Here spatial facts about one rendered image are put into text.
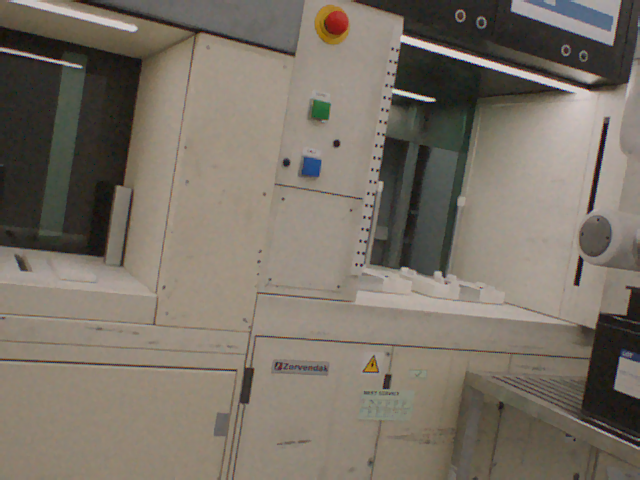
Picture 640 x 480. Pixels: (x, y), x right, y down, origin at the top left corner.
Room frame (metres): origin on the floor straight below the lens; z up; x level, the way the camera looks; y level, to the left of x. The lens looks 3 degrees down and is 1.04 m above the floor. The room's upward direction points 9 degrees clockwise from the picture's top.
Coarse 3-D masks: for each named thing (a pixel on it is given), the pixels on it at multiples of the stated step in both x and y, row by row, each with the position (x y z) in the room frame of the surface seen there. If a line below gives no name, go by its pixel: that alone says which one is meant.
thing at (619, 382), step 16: (608, 320) 1.22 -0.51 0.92; (624, 320) 1.20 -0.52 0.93; (608, 336) 1.22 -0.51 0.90; (624, 336) 1.19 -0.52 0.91; (592, 352) 1.24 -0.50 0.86; (608, 352) 1.21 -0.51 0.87; (624, 352) 1.18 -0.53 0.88; (592, 368) 1.24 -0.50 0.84; (608, 368) 1.21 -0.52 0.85; (624, 368) 1.18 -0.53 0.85; (592, 384) 1.23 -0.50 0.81; (608, 384) 1.20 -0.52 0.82; (624, 384) 1.17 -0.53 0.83; (592, 400) 1.23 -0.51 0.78; (608, 400) 1.20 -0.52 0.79; (624, 400) 1.17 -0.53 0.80; (608, 416) 1.19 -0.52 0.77; (624, 416) 1.16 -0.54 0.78
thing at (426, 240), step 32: (512, 0) 1.43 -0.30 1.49; (320, 32) 1.26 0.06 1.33; (320, 96) 1.27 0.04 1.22; (384, 96) 1.32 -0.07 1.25; (384, 160) 2.37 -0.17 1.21; (416, 160) 2.36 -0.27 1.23; (448, 160) 2.29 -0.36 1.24; (384, 192) 2.38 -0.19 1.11; (416, 192) 2.38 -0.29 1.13; (448, 192) 2.26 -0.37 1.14; (384, 224) 2.39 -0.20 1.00; (416, 224) 2.39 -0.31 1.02; (384, 256) 2.37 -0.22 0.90; (416, 256) 2.36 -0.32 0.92; (384, 416) 1.37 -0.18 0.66
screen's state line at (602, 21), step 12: (528, 0) 1.45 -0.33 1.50; (540, 0) 1.46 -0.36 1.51; (552, 0) 1.47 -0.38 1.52; (564, 0) 1.49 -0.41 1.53; (564, 12) 1.49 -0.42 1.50; (576, 12) 1.50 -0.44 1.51; (588, 12) 1.52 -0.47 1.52; (600, 12) 1.53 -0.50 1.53; (588, 24) 1.52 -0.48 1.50; (600, 24) 1.54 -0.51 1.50
